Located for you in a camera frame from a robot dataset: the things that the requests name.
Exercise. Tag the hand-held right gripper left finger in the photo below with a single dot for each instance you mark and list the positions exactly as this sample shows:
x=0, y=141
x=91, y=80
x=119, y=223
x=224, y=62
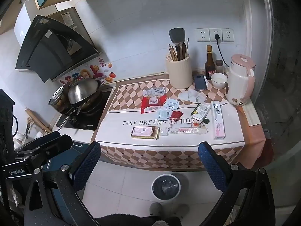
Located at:
x=87, y=162

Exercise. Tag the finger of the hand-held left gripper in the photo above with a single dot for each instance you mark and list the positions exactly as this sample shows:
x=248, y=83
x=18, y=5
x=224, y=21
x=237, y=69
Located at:
x=40, y=139
x=56, y=144

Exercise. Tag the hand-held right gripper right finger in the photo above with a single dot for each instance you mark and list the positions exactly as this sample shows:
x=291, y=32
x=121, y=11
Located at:
x=210, y=163

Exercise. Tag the white pink toothpaste box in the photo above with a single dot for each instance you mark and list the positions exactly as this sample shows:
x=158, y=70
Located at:
x=217, y=120

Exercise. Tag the white round trash bin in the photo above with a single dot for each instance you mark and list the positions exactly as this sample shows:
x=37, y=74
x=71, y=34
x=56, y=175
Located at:
x=165, y=189

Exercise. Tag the green white medicine box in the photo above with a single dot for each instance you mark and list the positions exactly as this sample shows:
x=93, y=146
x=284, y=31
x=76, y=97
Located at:
x=200, y=111

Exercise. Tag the wooden rolling pin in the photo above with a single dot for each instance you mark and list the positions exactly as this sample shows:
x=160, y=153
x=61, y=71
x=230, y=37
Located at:
x=38, y=122

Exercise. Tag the long clear pink wrapper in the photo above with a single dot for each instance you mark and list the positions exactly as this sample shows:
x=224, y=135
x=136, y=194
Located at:
x=189, y=130

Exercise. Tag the small dark green item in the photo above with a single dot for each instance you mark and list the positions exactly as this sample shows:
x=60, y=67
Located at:
x=206, y=121

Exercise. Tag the black induction cooktop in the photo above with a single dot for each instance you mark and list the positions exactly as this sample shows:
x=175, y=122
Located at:
x=94, y=120

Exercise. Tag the grey fuzzy slipper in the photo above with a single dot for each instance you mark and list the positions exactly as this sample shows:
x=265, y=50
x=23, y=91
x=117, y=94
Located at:
x=155, y=208
x=181, y=209

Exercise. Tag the small clear wrapper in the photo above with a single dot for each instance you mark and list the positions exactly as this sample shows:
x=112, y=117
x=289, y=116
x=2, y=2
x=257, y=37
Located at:
x=165, y=131

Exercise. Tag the small red sachet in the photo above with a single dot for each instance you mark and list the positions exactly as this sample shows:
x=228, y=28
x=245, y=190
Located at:
x=176, y=115

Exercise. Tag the steel wok lid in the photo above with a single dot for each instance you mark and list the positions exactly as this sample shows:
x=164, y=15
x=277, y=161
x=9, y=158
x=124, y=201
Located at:
x=83, y=89

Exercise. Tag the yellow packet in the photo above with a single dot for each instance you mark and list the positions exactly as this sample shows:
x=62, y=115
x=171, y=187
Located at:
x=145, y=132

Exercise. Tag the light blue sachet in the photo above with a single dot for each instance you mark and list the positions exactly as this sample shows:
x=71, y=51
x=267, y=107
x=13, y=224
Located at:
x=164, y=115

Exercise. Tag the crumpled white tissue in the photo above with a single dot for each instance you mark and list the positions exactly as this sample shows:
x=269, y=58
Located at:
x=185, y=95
x=200, y=96

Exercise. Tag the white sachet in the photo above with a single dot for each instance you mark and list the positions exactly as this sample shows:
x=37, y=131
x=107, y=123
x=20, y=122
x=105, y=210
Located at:
x=171, y=103

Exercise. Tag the dark blue phone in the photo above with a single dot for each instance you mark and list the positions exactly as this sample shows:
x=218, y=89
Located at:
x=200, y=82

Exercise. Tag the white bowl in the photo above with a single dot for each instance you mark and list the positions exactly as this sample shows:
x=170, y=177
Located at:
x=219, y=81

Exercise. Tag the red snack packet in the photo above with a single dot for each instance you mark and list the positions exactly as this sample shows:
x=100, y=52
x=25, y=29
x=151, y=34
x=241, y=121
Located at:
x=152, y=103

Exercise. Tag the pink electric kettle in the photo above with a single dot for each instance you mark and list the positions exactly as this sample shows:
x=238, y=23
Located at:
x=237, y=80

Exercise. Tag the black range hood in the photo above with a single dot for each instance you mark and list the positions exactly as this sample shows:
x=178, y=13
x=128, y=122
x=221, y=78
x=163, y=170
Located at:
x=47, y=51

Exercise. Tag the white blue packet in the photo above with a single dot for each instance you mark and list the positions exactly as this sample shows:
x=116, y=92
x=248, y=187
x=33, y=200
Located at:
x=156, y=90

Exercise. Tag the cream utensil holder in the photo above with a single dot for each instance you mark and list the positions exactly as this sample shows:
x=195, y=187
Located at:
x=179, y=73

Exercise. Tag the dark sauce bottle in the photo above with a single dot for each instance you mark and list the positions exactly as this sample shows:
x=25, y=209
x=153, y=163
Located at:
x=210, y=67

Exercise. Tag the small seasoning jar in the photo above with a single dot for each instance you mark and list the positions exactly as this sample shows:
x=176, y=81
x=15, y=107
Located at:
x=219, y=67

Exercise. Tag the bundle of wooden chopsticks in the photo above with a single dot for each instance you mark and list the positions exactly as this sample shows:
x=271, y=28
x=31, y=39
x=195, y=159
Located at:
x=173, y=53

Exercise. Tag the black spatula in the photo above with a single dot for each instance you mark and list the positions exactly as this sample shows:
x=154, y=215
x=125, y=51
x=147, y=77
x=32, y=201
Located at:
x=176, y=35

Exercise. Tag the cartoon wall stickers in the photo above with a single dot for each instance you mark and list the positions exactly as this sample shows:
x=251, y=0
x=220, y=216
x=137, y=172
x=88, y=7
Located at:
x=95, y=71

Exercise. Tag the white wall socket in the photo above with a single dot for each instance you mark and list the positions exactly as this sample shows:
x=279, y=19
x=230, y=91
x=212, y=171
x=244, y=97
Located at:
x=212, y=31
x=228, y=34
x=202, y=34

